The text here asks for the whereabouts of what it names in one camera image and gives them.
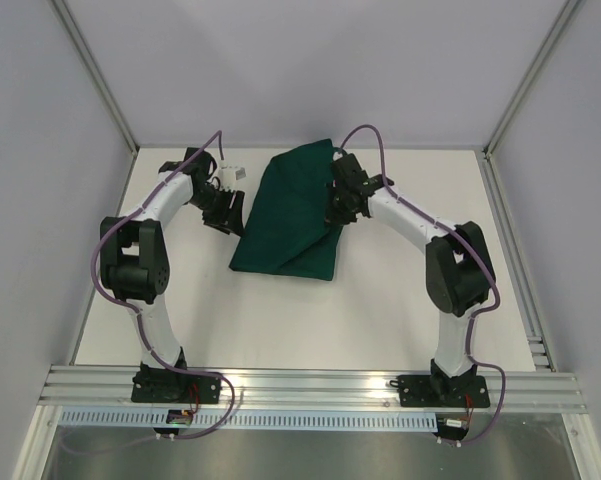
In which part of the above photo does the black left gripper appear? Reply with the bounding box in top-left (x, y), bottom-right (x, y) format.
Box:
top-left (189, 186), bottom-right (246, 238)

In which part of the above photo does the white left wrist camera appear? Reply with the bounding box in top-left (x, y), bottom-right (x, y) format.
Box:
top-left (217, 165), bottom-right (246, 191)

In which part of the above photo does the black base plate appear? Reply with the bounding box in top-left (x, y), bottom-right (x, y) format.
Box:
top-left (389, 372), bottom-right (491, 408)
top-left (131, 368), bottom-right (221, 405)

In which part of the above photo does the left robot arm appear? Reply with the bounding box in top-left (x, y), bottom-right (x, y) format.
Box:
top-left (91, 147), bottom-right (246, 401)

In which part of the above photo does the aluminium front rail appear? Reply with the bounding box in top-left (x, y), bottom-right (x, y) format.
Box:
top-left (38, 365), bottom-right (587, 414)

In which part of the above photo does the dark green surgical drape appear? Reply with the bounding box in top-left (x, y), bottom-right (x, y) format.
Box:
top-left (229, 139), bottom-right (342, 281)

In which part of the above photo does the right aluminium frame post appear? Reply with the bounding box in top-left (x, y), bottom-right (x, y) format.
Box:
top-left (481, 0), bottom-right (584, 156)

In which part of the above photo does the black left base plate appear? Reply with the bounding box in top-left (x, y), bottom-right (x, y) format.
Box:
top-left (131, 368), bottom-right (221, 405)

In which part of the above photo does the slotted white cable duct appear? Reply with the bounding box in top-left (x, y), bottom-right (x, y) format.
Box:
top-left (58, 407), bottom-right (437, 433)

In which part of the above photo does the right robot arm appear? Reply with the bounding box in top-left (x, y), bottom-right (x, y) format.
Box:
top-left (326, 153), bottom-right (495, 405)

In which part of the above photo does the left aluminium frame post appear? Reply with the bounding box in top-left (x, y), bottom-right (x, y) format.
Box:
top-left (49, 0), bottom-right (140, 157)

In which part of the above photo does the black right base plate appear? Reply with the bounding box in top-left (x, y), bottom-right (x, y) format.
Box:
top-left (389, 372), bottom-right (491, 408)

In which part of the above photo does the aluminium frame post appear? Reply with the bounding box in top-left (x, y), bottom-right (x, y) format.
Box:
top-left (481, 0), bottom-right (584, 156)
top-left (49, 0), bottom-right (140, 157)

